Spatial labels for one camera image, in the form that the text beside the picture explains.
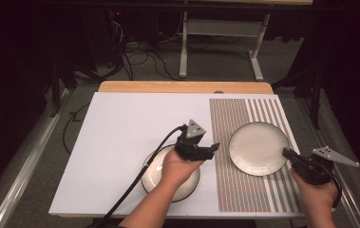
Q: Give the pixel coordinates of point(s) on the metal floor rail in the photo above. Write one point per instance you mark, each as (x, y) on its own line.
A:
(313, 126)
(25, 172)

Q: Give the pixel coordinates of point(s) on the person's right hand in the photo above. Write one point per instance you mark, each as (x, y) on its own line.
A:
(320, 199)

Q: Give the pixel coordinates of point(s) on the white board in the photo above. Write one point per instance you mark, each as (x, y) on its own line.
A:
(130, 126)

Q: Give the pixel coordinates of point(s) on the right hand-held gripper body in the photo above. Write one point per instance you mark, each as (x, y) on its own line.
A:
(313, 171)

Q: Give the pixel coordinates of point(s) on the dark cabinet with red light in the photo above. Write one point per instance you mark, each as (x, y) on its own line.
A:
(104, 38)

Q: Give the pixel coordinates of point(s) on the person's left hand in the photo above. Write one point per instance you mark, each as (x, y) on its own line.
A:
(177, 174)

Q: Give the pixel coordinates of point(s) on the black metal stand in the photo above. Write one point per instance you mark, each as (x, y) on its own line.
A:
(55, 95)
(316, 101)

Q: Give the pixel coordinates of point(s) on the white metal stand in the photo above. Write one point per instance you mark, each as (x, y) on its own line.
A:
(218, 28)

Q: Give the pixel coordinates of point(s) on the striped placemat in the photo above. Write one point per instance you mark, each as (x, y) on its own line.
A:
(231, 190)

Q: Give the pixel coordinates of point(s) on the white dark-rimmed plate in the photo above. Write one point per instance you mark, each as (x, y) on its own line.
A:
(256, 148)
(154, 177)

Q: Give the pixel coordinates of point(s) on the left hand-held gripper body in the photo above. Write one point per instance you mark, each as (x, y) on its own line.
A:
(190, 150)

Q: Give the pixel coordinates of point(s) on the wooden table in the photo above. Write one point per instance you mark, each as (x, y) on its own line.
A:
(168, 86)

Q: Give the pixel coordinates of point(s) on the dark curtain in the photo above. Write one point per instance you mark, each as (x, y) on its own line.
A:
(3, 79)
(358, 79)

